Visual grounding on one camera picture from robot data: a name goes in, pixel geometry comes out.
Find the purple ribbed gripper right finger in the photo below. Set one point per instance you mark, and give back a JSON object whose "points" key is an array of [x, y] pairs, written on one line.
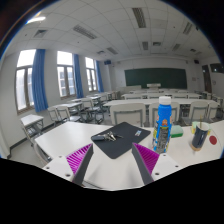
{"points": [[146, 160]]}

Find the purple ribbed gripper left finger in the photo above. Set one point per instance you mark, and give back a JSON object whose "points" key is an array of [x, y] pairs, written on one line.
{"points": [[78, 162]]}

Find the black mouse pad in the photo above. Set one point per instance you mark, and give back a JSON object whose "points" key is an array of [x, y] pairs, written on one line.
{"points": [[114, 149]]}

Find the small blue white card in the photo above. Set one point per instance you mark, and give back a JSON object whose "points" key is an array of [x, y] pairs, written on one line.
{"points": [[138, 133]]}

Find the blue plastic drink bottle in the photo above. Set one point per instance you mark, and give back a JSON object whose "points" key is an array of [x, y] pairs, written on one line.
{"points": [[162, 129]]}

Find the bunch of keys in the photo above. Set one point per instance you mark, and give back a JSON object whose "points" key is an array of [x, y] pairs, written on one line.
{"points": [[110, 136]]}

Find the green sponge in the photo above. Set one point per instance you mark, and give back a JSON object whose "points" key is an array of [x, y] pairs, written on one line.
{"points": [[176, 131]]}

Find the white chair front left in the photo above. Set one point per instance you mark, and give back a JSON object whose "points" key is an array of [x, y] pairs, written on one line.
{"points": [[132, 113]]}

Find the small white desk left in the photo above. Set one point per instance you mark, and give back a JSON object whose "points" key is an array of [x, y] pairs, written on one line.
{"points": [[32, 124]]}

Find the dark blue paper cup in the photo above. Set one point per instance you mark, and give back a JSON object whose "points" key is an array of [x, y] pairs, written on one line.
{"points": [[201, 132]]}

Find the red round sticker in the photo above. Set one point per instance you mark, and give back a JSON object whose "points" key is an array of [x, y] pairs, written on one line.
{"points": [[213, 140]]}

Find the white chair front right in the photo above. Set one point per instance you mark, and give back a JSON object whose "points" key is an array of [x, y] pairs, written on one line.
{"points": [[197, 111]]}

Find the blue curtain middle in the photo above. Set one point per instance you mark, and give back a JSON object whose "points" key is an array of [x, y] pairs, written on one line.
{"points": [[78, 80]]}

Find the blue curtain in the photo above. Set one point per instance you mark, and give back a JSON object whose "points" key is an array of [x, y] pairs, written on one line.
{"points": [[99, 78], [38, 84], [78, 80]]}

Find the teacher podium desk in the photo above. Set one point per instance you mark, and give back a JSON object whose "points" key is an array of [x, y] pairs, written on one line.
{"points": [[154, 85]]}

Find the blue curtain right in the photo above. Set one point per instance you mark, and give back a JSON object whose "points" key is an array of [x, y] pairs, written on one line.
{"points": [[99, 78]]}

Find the green chalkboard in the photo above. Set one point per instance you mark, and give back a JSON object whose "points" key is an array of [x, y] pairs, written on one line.
{"points": [[166, 77]]}

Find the blue curtain left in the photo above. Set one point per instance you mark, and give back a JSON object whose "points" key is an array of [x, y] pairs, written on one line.
{"points": [[38, 84]]}

